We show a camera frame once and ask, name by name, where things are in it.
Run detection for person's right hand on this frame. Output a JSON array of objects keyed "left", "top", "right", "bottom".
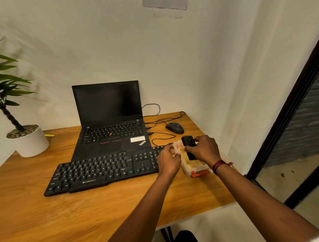
[{"left": 184, "top": 134, "right": 222, "bottom": 169}]

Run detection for person's left hand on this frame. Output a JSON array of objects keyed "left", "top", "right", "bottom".
[{"left": 156, "top": 143, "right": 182, "bottom": 178}]

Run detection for black cleaning brush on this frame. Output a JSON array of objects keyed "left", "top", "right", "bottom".
[{"left": 181, "top": 135, "right": 199, "bottom": 161}]

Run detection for clear plastic container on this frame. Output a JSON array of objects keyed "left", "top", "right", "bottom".
[{"left": 172, "top": 139, "right": 240, "bottom": 178}]

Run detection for yellow cloth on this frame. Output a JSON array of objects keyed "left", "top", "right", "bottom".
[{"left": 180, "top": 147, "right": 204, "bottom": 168}]

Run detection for black keyboard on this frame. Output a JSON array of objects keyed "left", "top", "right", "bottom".
[{"left": 44, "top": 143, "right": 175, "bottom": 197}]

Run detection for person's left forearm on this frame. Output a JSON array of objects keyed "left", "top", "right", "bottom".
[{"left": 108, "top": 173, "right": 175, "bottom": 242}]

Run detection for person's right forearm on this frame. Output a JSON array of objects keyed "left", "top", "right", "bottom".
[{"left": 216, "top": 163, "right": 319, "bottom": 242}]

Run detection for person's black trousers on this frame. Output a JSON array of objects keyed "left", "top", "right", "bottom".
[{"left": 174, "top": 230, "right": 199, "bottom": 242}]

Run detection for red wrist band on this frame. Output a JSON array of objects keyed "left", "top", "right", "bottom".
[{"left": 212, "top": 159, "right": 234, "bottom": 175}]

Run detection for black computer mouse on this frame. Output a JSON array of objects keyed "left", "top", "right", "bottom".
[{"left": 165, "top": 122, "right": 185, "bottom": 135}]

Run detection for black table leg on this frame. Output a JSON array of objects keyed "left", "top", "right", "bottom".
[{"left": 160, "top": 225, "right": 174, "bottom": 242}]

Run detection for black laptop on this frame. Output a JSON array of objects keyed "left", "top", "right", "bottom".
[{"left": 71, "top": 80, "right": 152, "bottom": 162}]

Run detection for white plant pot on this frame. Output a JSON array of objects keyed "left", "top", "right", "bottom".
[{"left": 6, "top": 124, "right": 50, "bottom": 158}]

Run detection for green leafy plant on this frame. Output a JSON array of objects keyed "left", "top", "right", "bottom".
[{"left": 0, "top": 54, "right": 36, "bottom": 131}]

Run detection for black mouse cable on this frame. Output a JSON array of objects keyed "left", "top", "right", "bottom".
[{"left": 144, "top": 111, "right": 186, "bottom": 125}]

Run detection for black laptop charger cable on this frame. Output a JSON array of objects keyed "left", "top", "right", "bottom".
[{"left": 141, "top": 103, "right": 161, "bottom": 117}]

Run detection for black door frame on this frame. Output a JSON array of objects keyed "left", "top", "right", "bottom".
[{"left": 245, "top": 40, "right": 319, "bottom": 210}]

